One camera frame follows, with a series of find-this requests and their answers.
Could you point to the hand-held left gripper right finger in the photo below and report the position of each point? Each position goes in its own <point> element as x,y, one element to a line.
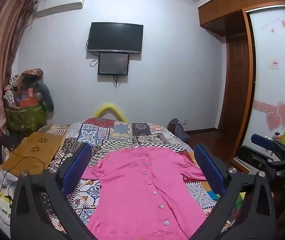
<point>208,167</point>

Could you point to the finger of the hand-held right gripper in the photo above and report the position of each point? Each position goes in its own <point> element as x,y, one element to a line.
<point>257,158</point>
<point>262,140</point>

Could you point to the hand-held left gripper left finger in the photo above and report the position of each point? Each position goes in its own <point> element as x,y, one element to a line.
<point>78,165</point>

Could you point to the pink buttoned shirt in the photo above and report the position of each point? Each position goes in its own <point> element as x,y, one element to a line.
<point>137,192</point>

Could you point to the grey bag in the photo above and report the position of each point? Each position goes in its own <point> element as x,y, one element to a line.
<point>178,130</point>

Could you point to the wooden wardrobe with white door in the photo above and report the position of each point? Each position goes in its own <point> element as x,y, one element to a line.
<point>270,92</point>

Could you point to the wooden lap desk board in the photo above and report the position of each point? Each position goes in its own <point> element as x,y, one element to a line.
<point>32,150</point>

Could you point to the patchwork printed blanket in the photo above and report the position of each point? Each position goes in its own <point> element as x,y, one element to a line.
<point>122,132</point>

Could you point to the brown wooden door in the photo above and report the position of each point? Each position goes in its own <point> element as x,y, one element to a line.
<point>236,92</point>

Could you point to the yellow padded hoop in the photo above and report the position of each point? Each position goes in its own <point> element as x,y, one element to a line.
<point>108,106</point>

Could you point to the green woven basket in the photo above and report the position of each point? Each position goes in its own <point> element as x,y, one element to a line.
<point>25,117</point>

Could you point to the white red paper notice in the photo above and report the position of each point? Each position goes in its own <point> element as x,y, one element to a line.
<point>275,64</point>

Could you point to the dark grey garment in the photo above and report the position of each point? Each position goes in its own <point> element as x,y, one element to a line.
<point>45,93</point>

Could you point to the dark cloth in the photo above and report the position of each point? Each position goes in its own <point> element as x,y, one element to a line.
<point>1,150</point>

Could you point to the orange box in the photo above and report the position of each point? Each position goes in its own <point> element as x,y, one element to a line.
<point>28,102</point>

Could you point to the scattered papers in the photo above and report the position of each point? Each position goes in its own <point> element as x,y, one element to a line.
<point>0,192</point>

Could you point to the patterned cloth bundle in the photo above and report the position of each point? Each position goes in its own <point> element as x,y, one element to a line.
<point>31,73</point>

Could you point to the striped pink curtain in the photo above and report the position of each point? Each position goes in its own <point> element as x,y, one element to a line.
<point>0,55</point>

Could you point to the wooden overhead cabinet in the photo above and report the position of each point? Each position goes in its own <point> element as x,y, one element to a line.
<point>222,10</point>

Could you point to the white air conditioner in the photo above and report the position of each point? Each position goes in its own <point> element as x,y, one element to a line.
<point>62,1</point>

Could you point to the white wall socket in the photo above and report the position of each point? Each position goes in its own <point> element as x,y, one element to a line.
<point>184,122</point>

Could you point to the small black wall monitor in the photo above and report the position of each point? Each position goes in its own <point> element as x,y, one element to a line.
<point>113,63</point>

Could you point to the black wall television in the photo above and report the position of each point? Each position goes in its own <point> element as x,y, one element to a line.
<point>115,37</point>

